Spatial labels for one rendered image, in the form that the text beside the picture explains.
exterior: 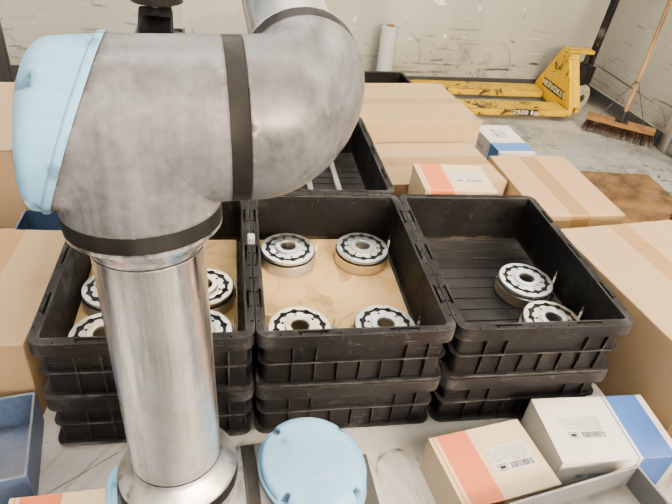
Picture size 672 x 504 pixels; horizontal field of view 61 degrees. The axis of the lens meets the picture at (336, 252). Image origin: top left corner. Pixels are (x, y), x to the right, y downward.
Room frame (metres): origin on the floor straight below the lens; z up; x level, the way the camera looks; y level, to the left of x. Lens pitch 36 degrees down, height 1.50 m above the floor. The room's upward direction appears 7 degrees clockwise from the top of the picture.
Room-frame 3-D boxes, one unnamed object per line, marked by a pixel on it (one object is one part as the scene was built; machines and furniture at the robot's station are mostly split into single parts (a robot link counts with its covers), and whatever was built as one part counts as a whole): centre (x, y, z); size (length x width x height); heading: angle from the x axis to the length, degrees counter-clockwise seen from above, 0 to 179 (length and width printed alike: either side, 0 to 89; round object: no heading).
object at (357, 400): (0.80, -0.01, 0.76); 0.40 x 0.30 x 0.12; 13
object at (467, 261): (0.86, -0.30, 0.87); 0.40 x 0.30 x 0.11; 13
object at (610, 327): (0.86, -0.30, 0.92); 0.40 x 0.30 x 0.02; 13
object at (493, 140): (1.71, -0.48, 0.75); 0.20 x 0.12 x 0.09; 15
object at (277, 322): (0.68, 0.04, 0.86); 0.10 x 0.10 x 0.01
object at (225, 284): (0.75, 0.22, 0.86); 0.10 x 0.10 x 0.01
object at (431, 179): (1.14, -0.24, 0.89); 0.16 x 0.12 x 0.07; 101
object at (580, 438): (0.61, -0.46, 0.74); 0.20 x 0.12 x 0.09; 101
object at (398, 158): (1.34, -0.22, 0.78); 0.30 x 0.22 x 0.16; 108
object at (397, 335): (0.80, -0.01, 0.92); 0.40 x 0.30 x 0.02; 13
